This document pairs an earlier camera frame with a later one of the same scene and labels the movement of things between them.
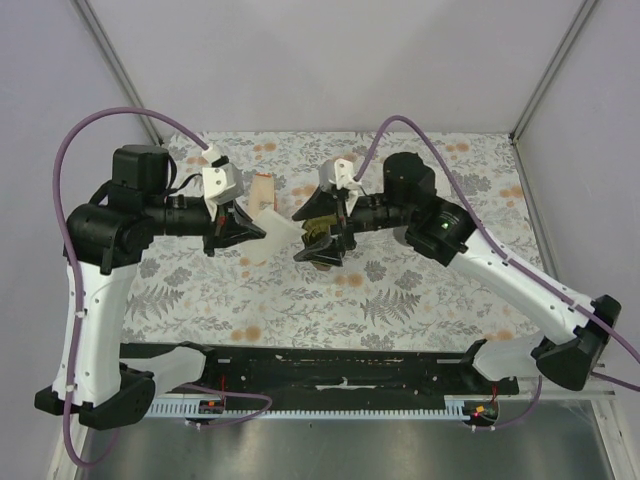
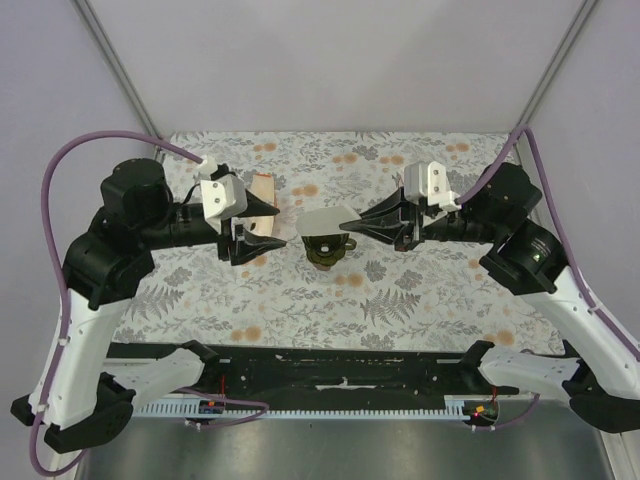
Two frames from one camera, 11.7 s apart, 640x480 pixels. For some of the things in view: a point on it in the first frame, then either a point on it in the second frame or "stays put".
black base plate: [349, 370] stays put
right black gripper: [331, 250] -> [388, 228]
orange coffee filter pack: [262, 194] stays put
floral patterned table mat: [384, 295] stays put
